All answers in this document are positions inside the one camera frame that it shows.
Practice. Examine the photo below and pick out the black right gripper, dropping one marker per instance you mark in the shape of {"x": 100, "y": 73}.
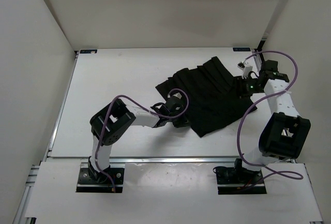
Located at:
{"x": 239, "y": 87}

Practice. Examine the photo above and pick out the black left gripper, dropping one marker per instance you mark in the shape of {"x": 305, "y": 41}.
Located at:
{"x": 182, "y": 122}

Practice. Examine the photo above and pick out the black pleated skirt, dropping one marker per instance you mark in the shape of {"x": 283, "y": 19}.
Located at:
{"x": 213, "y": 102}

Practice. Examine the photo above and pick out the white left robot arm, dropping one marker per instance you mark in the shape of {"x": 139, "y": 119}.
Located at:
{"x": 110, "y": 123}

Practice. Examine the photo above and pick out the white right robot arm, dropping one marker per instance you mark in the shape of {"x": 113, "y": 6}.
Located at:
{"x": 284, "y": 134}

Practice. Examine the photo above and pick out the blue label right corner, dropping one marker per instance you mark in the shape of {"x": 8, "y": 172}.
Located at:
{"x": 241, "y": 49}

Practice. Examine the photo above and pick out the blue label corner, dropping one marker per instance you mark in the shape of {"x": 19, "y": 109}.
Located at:
{"x": 241, "y": 49}
{"x": 88, "y": 51}

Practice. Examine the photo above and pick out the blue label left corner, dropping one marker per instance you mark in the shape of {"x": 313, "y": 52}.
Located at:
{"x": 88, "y": 51}

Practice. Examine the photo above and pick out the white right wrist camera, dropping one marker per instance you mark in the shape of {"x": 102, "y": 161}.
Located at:
{"x": 246, "y": 69}

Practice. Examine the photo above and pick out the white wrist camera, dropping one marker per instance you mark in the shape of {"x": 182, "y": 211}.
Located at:
{"x": 176, "y": 94}
{"x": 246, "y": 69}

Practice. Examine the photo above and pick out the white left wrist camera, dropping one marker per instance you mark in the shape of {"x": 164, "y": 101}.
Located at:
{"x": 176, "y": 94}

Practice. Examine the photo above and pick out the aluminium right side rail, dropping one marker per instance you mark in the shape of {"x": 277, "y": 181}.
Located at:
{"x": 258, "y": 60}

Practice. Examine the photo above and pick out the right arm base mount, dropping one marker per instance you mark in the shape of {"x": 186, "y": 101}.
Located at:
{"x": 237, "y": 180}

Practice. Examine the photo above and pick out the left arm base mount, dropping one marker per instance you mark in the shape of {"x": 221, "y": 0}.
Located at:
{"x": 92, "y": 181}

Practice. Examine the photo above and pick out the aluminium front rail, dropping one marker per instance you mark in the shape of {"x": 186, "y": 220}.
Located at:
{"x": 119, "y": 160}

